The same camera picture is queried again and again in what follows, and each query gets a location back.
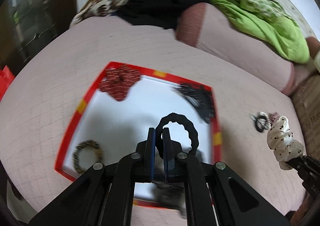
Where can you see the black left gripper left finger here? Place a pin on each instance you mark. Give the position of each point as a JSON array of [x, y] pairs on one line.
[[150, 153]]

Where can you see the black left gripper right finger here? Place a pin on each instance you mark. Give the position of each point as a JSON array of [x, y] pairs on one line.
[[171, 148]]

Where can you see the white cherry print scrunchie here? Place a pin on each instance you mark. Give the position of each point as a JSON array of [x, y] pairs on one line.
[[280, 139]]

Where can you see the black claw hair clip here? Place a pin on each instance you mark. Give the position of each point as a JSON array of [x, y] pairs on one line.
[[199, 98]]

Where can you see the red plaid scrunchie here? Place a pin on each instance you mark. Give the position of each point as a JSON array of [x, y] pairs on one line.
[[273, 117]]

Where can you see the dark red polka dot scrunchie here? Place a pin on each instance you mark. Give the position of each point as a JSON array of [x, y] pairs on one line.
[[117, 82]]

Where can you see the red box with white lining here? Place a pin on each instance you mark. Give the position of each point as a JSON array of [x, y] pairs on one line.
[[103, 129]]

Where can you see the pink quilted bed cover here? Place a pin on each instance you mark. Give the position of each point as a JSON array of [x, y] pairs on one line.
[[39, 104]]

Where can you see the pink quilted pillow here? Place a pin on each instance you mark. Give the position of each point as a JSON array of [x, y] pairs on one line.
[[205, 27]]

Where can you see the black cloth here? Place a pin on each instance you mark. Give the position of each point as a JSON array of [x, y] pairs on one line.
[[160, 13]]

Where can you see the red bag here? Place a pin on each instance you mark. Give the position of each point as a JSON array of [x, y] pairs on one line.
[[6, 78]]

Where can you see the green cloth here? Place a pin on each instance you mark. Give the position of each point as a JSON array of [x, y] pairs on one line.
[[267, 21]]

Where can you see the wooden glass door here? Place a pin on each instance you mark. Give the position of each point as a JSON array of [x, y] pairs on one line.
[[27, 26]]

